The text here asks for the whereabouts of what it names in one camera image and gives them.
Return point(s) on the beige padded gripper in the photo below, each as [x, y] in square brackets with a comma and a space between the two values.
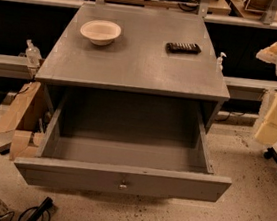
[269, 54]

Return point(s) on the grey top drawer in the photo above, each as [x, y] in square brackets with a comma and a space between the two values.
[148, 149]

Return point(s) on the grey wooden drawer cabinet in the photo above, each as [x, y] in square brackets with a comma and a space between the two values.
[136, 66]

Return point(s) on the white pump bottle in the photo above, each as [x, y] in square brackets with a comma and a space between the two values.
[219, 60]

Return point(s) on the black remote control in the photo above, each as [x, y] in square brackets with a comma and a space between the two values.
[185, 48]

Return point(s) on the brown cardboard box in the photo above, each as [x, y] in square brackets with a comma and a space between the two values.
[21, 121]

